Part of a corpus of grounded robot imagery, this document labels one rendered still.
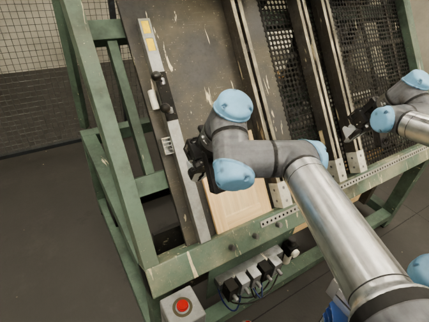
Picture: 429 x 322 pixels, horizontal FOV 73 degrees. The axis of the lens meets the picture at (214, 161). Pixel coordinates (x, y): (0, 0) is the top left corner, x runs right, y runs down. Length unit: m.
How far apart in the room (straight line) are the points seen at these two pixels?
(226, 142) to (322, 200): 0.20
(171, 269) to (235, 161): 0.78
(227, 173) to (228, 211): 0.82
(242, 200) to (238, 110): 0.85
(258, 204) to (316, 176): 0.93
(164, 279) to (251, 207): 0.50
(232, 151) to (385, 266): 0.29
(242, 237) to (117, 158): 0.64
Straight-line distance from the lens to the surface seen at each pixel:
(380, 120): 0.95
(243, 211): 1.37
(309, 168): 0.51
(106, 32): 1.34
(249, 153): 0.53
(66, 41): 1.86
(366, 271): 0.39
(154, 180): 1.24
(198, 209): 1.24
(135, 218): 1.15
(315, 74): 1.68
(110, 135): 1.13
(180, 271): 1.25
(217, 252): 1.30
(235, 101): 0.57
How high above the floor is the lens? 1.92
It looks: 37 degrees down
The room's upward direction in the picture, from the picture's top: 5 degrees clockwise
